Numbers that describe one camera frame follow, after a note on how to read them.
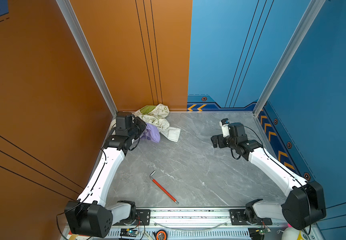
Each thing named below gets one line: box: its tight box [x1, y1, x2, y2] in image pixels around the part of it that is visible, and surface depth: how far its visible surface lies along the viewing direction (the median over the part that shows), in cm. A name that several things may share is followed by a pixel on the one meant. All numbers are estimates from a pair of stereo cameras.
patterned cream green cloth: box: [132, 103, 170, 130], surface depth 116 cm
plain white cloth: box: [159, 126, 181, 143], surface depth 107 cm
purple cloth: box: [140, 122, 161, 143], surface depth 82 cm
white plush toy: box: [281, 226, 311, 240], surface depth 65 cm
